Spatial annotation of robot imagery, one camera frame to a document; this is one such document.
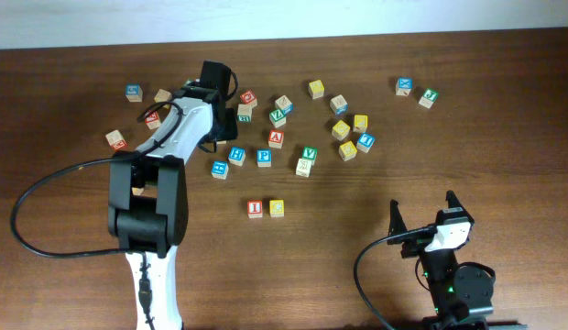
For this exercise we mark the blue I block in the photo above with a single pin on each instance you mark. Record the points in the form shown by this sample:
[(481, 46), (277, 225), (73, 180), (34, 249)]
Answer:
[(365, 142)]

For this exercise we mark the wooden block green side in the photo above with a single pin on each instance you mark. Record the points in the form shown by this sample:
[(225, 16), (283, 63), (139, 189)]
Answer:
[(244, 113)]

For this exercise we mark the red A block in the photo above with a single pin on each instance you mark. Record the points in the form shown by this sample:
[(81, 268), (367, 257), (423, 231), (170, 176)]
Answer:
[(275, 139)]

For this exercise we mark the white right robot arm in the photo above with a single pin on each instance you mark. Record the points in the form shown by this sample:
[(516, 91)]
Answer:
[(461, 292)]

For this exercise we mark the blue top block far left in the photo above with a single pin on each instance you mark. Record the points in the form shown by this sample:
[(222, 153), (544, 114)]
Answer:
[(134, 93)]

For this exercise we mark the yellow block right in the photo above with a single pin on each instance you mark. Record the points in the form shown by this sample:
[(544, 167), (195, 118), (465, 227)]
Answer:
[(360, 123)]

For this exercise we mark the yellow c block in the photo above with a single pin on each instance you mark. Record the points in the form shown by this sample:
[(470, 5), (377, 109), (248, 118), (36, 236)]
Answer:
[(347, 150), (276, 208)]

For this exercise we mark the blue X block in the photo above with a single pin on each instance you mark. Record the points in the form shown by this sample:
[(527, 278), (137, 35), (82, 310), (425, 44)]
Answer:
[(404, 86)]

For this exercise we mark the wooden block blue D side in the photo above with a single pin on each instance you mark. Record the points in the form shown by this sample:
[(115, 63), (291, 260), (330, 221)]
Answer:
[(338, 104)]

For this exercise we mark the plain wooden block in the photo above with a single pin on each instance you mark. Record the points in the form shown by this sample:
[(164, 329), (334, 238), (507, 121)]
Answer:
[(162, 96)]

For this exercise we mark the wooden K block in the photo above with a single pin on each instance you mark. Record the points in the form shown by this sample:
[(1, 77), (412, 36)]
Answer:
[(303, 168)]

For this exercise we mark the blue H block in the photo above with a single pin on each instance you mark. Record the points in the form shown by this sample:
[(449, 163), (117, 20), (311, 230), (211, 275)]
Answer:
[(237, 156)]

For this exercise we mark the green Z block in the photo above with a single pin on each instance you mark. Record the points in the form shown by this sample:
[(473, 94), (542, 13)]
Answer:
[(277, 118)]

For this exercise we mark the wooden block blue L side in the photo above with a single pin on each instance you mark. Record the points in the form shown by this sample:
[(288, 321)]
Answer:
[(284, 104)]

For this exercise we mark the green J block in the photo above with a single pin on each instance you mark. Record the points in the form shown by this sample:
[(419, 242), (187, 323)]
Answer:
[(428, 98)]

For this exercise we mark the red G block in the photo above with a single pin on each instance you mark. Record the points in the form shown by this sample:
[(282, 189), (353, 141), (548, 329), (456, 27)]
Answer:
[(248, 98)]

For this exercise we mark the red I block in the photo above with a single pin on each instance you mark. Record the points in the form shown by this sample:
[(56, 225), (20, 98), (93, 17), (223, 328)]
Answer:
[(254, 209)]

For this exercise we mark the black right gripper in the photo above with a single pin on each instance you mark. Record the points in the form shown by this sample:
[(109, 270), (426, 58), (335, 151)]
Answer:
[(414, 247)]

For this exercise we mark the yellow S block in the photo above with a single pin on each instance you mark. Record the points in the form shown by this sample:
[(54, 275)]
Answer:
[(340, 130)]

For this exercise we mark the blue block near gripper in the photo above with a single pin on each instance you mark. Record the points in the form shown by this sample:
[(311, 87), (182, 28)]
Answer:
[(220, 170)]

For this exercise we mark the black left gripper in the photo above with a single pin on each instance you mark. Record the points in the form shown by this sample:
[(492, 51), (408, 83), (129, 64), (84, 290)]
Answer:
[(231, 129)]

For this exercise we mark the blue P block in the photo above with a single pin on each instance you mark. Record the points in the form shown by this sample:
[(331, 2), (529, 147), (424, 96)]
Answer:
[(264, 158)]

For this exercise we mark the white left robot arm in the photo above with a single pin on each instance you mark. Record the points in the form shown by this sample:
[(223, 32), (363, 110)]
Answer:
[(148, 203)]

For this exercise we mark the wooden block red side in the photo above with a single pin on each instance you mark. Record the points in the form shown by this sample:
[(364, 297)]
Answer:
[(115, 140)]

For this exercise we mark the green V block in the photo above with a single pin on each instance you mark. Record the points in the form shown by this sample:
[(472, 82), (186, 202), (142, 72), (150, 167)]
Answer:
[(310, 154)]

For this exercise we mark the yellow M block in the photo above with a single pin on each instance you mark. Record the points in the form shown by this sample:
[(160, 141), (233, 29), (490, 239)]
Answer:
[(316, 89)]

